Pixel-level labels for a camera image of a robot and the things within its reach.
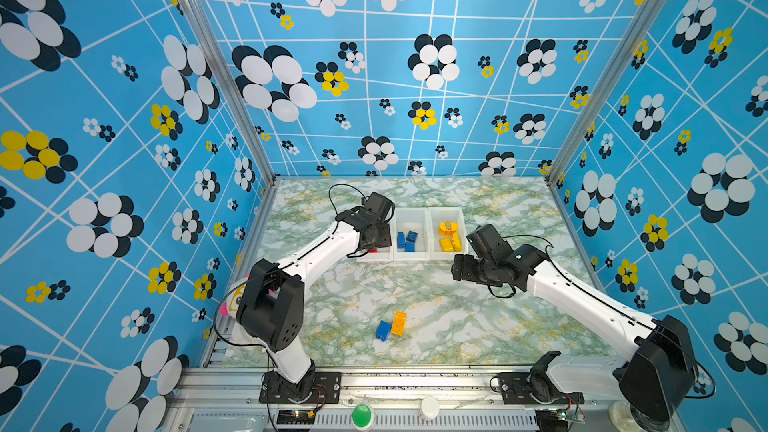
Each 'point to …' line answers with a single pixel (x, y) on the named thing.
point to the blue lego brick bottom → (383, 330)
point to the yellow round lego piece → (448, 226)
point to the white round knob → (429, 407)
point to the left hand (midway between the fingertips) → (382, 237)
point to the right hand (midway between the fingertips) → (464, 271)
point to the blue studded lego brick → (400, 240)
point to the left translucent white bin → (383, 254)
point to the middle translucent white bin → (417, 220)
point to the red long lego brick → (372, 250)
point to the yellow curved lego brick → (446, 245)
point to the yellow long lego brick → (399, 323)
